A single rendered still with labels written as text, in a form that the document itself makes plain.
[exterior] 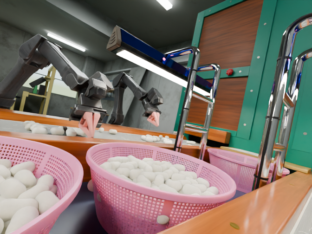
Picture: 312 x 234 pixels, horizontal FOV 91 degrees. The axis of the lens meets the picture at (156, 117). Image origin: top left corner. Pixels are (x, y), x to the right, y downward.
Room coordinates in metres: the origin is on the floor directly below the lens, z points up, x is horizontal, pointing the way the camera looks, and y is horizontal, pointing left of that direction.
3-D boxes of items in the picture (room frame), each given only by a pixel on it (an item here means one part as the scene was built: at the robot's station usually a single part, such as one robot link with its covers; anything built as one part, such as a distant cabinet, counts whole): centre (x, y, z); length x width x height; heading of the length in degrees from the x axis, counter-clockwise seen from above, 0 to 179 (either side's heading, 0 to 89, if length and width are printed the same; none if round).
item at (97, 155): (0.30, -0.03, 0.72); 0.27 x 0.27 x 0.10
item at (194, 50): (0.62, -0.10, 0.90); 0.20 x 0.19 x 0.45; 131
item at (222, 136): (1.02, -0.34, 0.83); 0.30 x 0.06 x 0.07; 41
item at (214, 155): (0.59, -0.36, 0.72); 0.27 x 0.27 x 0.10
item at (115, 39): (0.69, -0.05, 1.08); 0.62 x 0.08 x 0.07; 131
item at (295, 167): (0.73, -0.53, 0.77); 0.33 x 0.15 x 0.01; 41
